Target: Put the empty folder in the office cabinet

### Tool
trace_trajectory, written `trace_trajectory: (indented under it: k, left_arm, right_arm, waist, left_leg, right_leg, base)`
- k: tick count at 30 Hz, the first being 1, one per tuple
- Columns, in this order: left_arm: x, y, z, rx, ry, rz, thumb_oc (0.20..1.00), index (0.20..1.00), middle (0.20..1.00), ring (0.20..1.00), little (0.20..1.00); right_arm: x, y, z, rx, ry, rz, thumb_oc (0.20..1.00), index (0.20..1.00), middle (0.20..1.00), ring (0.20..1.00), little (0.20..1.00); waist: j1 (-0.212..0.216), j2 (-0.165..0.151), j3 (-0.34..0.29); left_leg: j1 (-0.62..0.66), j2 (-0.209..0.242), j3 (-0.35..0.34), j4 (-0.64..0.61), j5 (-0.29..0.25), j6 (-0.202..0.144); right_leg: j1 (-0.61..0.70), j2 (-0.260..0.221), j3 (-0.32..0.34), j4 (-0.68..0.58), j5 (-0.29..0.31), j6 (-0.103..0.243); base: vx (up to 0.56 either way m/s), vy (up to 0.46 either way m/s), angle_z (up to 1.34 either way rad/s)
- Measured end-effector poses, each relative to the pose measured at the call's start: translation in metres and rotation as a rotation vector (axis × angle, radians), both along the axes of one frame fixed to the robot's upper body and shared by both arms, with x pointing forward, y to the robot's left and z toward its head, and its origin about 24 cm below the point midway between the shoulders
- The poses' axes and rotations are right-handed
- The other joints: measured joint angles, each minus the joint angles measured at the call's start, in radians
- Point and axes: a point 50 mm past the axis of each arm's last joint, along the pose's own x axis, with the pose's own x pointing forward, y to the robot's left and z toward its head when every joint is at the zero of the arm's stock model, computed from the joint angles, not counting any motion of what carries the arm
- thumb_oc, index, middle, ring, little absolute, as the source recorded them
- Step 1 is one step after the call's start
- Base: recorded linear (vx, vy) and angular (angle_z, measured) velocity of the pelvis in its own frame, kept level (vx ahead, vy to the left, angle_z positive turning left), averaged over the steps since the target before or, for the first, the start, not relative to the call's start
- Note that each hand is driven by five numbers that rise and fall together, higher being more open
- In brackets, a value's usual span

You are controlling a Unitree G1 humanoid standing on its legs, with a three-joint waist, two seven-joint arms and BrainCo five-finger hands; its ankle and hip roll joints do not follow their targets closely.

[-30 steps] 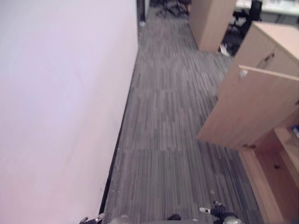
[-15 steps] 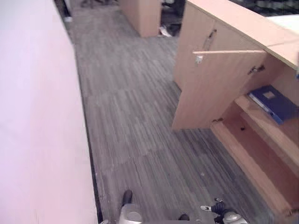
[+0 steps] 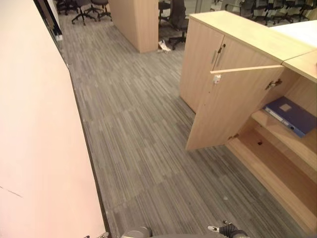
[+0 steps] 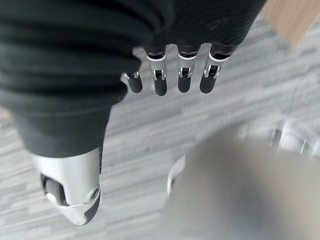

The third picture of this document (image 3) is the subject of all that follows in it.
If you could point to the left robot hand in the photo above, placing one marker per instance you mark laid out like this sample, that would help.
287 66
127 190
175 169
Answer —
105 235

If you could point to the metal cabinet door hinge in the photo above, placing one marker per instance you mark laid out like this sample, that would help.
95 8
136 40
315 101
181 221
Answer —
234 136
273 83

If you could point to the open wooden cabinet door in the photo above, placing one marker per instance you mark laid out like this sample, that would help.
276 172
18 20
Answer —
230 111

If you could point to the open wooden office cabinet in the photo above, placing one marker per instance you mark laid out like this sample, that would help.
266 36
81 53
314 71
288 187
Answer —
282 158

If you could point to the closed wooden office cabinet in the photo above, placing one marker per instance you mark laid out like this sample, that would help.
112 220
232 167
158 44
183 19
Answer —
200 62

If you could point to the wooden cabinet shelf board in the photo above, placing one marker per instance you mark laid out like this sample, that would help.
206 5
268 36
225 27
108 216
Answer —
280 129

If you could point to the white door lock latch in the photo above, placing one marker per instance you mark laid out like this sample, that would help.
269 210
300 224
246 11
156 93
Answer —
217 79

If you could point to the white papers on floor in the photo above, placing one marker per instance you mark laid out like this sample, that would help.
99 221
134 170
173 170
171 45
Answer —
164 46

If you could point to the white desk top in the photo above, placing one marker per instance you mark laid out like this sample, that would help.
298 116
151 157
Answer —
294 31

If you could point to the dark glass door frame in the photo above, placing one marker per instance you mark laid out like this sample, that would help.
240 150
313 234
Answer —
48 17

